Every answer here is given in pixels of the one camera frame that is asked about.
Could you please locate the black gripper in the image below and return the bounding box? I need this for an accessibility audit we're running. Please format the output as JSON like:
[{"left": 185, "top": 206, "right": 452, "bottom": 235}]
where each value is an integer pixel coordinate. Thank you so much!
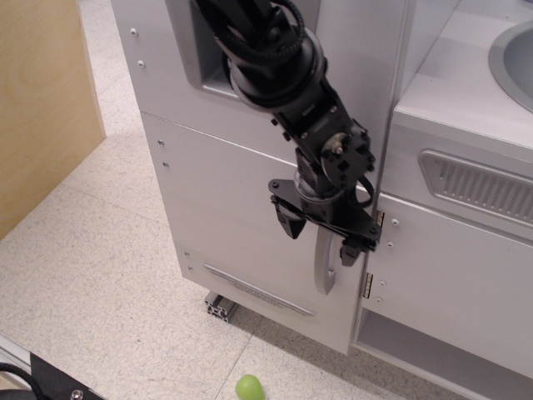
[{"left": 268, "top": 177, "right": 378, "bottom": 267}]

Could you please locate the silver fridge door handle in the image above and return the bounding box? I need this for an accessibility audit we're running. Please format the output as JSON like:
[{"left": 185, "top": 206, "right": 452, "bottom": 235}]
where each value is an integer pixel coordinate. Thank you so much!
[{"left": 314, "top": 227, "right": 341, "bottom": 296}]

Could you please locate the white fridge door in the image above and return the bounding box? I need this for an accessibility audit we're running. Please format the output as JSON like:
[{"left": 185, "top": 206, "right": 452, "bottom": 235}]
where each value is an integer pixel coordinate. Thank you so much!
[{"left": 142, "top": 114, "right": 363, "bottom": 353}]

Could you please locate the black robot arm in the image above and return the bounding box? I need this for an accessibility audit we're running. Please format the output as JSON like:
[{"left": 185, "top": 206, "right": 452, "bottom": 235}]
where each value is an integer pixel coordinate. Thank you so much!
[{"left": 197, "top": 1, "right": 381, "bottom": 266}]

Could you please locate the white toy fridge cabinet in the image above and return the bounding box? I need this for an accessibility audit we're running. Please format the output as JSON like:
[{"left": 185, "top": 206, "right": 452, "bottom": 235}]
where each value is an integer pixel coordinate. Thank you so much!
[{"left": 108, "top": 0, "right": 411, "bottom": 356}]

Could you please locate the upper brass hinge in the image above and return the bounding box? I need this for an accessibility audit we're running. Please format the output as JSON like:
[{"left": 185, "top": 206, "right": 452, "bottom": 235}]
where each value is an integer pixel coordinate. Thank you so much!
[{"left": 376, "top": 210, "right": 385, "bottom": 243}]

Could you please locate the brass hinge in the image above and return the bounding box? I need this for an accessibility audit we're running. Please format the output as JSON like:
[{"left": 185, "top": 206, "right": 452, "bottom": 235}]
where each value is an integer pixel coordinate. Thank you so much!
[
  {"left": 376, "top": 210, "right": 385, "bottom": 243},
  {"left": 362, "top": 272, "right": 373, "bottom": 298}
]

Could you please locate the lower brass hinge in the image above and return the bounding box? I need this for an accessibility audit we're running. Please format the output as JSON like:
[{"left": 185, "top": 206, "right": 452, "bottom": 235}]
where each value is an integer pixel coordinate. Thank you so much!
[{"left": 362, "top": 272, "right": 373, "bottom": 298}]

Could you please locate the aluminium profile foot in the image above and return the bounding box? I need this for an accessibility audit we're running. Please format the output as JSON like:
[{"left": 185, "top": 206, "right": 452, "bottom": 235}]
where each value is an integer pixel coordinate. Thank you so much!
[{"left": 204, "top": 291, "right": 239, "bottom": 323}]

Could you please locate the white toy kitchen counter unit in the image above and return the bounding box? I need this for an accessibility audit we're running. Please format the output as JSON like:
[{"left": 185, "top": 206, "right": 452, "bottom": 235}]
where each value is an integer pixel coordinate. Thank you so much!
[{"left": 354, "top": 1, "right": 532, "bottom": 399}]

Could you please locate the green toy ball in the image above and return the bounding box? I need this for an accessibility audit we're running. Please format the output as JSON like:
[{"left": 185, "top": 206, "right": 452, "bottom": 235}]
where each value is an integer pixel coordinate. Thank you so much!
[{"left": 235, "top": 374, "right": 266, "bottom": 400}]

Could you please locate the grey vent panel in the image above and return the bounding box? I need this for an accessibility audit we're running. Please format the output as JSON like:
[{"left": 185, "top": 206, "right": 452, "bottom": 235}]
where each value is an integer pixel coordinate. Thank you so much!
[{"left": 418, "top": 149, "right": 532, "bottom": 227}]

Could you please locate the grey ice dispenser recess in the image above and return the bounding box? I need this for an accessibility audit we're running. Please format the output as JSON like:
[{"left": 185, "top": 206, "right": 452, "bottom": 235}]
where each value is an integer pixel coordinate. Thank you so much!
[{"left": 167, "top": 1, "right": 326, "bottom": 114}]

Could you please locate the grey toy sink basin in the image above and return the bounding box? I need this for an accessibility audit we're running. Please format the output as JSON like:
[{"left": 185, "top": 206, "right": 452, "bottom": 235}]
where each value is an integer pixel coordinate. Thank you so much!
[{"left": 488, "top": 21, "right": 533, "bottom": 113}]

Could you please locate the plywood panel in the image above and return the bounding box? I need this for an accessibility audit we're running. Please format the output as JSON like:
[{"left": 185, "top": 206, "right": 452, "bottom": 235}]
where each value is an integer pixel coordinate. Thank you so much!
[{"left": 1, "top": 1, "right": 105, "bottom": 237}]

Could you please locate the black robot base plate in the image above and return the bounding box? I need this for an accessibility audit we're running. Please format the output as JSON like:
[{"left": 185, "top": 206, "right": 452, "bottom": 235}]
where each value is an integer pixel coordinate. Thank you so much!
[{"left": 30, "top": 353, "right": 103, "bottom": 400}]

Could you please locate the aluminium extrusion rail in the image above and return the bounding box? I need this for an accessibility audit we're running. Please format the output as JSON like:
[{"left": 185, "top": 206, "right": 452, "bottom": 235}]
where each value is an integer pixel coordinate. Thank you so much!
[{"left": 0, "top": 334, "right": 31, "bottom": 390}]

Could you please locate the black braided cable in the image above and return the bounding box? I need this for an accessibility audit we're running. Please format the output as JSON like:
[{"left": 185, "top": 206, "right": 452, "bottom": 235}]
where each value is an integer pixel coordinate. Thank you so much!
[{"left": 0, "top": 361, "right": 45, "bottom": 400}]

